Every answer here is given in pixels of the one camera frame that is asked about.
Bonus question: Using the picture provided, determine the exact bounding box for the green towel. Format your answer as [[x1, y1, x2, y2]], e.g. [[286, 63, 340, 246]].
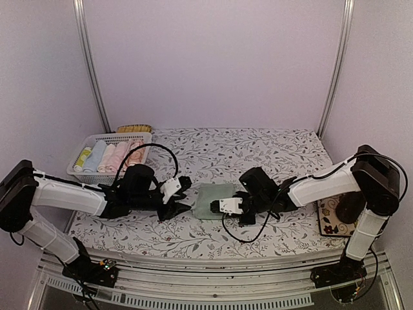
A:
[[192, 183, 242, 220]]

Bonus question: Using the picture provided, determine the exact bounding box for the orange patterned towel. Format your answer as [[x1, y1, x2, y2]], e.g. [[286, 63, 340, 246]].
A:
[[123, 139, 146, 171]]

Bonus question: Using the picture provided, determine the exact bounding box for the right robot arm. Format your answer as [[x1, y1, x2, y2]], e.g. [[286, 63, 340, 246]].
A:
[[208, 145, 408, 282]]

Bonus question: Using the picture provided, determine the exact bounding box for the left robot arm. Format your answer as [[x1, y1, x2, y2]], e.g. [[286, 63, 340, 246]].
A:
[[1, 160, 192, 280]]

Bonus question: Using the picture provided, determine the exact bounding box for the dark cylinder roll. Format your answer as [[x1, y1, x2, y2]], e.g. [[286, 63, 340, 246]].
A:
[[336, 192, 366, 224]]

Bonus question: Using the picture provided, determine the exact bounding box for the floral tablecloth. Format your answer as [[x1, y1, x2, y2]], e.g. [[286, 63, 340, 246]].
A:
[[68, 129, 345, 260]]

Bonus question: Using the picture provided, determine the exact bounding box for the white plastic basket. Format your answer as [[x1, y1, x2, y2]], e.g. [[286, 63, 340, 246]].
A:
[[66, 132, 152, 185]]

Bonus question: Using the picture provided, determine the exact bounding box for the pink rolled towel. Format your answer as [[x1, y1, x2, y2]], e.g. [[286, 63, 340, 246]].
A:
[[106, 141, 130, 173]]

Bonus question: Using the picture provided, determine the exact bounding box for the cream rolled towel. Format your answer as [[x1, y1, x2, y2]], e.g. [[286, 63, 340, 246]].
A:
[[97, 144, 116, 173]]

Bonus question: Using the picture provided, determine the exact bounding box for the blue rolled towel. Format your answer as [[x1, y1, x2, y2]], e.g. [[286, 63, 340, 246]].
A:
[[83, 140, 107, 173]]

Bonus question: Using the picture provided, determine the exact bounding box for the floral ceramic tray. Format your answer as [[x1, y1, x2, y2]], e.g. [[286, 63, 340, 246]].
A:
[[316, 194, 356, 238]]

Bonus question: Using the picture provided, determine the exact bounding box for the woven straw brush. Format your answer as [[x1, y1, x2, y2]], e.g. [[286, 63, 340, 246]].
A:
[[116, 124, 152, 133]]

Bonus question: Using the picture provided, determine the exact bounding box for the yellow rolled towel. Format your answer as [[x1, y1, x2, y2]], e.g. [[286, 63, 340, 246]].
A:
[[73, 147, 92, 172]]

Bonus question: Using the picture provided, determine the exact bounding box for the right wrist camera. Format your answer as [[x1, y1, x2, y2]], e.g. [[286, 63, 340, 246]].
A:
[[239, 167, 279, 197]]

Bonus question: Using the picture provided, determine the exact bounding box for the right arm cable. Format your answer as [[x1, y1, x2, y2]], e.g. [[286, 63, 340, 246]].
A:
[[222, 151, 408, 243]]

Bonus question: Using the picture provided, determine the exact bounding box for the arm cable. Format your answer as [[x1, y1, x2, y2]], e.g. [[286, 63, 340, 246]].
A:
[[112, 143, 179, 188], [222, 151, 408, 243]]

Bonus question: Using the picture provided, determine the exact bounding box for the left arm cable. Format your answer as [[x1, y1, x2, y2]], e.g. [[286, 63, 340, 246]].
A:
[[112, 143, 179, 188]]

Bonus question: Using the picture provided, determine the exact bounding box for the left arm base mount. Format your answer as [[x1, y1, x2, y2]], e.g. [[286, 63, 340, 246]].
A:
[[62, 256, 119, 288]]

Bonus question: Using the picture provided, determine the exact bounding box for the metal front rail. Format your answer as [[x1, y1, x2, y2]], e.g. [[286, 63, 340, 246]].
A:
[[28, 250, 407, 309]]

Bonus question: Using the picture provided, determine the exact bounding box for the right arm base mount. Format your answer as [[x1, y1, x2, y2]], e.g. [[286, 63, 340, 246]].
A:
[[310, 257, 367, 288]]

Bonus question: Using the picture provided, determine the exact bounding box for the left metal frame post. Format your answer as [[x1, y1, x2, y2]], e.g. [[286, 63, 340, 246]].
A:
[[73, 0, 112, 133]]

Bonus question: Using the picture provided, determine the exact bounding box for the metal frame post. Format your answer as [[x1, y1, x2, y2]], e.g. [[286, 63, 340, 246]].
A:
[[73, 0, 112, 133], [316, 0, 355, 140]]

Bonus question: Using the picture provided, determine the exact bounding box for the right metal frame post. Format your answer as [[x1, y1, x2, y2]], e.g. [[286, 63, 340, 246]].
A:
[[316, 0, 355, 140]]

